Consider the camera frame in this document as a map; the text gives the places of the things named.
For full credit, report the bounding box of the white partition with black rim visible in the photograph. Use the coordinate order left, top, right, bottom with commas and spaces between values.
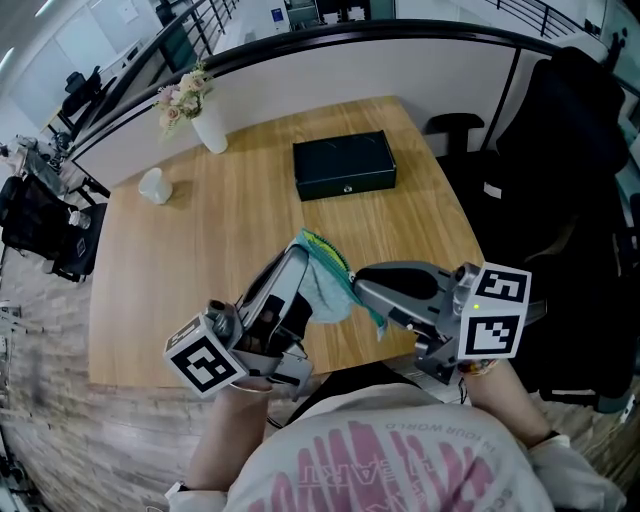
67, 19, 566, 190

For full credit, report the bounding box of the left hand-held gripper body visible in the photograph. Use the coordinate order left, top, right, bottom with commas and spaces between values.
163, 294, 315, 401

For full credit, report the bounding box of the white cup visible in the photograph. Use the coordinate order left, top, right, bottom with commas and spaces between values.
138, 167, 174, 206

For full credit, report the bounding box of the small black office chair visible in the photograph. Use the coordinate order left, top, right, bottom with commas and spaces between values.
60, 64, 104, 119

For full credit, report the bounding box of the black railing with glass panel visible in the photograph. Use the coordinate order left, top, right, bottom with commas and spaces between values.
102, 0, 241, 96

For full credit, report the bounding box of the black rectangular box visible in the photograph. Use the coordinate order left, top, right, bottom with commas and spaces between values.
292, 129, 398, 203

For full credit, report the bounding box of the row of ceiling light strips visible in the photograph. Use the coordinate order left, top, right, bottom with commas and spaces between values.
0, 0, 54, 69

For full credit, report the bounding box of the light blue cloth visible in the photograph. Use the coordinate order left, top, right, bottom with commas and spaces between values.
292, 227, 390, 343

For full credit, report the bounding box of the person's left hand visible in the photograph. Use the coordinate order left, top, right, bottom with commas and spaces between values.
242, 309, 276, 354

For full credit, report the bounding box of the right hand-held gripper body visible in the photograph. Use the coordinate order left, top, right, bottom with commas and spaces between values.
388, 262, 532, 386

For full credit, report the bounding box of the black high-back office chair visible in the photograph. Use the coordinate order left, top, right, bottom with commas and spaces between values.
428, 45, 640, 414

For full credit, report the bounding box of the person's right forearm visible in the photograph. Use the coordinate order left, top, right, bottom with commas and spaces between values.
462, 359, 554, 449

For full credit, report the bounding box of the white vase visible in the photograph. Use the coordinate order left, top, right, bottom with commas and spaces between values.
191, 107, 229, 155

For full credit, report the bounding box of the person's left forearm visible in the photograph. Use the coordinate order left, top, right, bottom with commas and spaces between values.
187, 379, 274, 496

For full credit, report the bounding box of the pink flower bouquet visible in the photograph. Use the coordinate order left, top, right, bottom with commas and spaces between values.
152, 59, 216, 144

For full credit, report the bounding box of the black barred railing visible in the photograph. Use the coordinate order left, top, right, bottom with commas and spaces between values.
484, 0, 601, 39

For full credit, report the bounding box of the beaded bracelet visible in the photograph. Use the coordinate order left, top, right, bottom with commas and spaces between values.
457, 357, 501, 376

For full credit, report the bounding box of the black office chair holding bottle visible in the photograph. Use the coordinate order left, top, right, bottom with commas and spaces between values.
0, 172, 109, 284

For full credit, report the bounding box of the black framed glass window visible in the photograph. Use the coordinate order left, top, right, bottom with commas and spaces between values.
284, 0, 396, 21

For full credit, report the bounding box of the white shirt with pink print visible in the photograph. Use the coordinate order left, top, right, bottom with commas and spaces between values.
164, 384, 626, 512

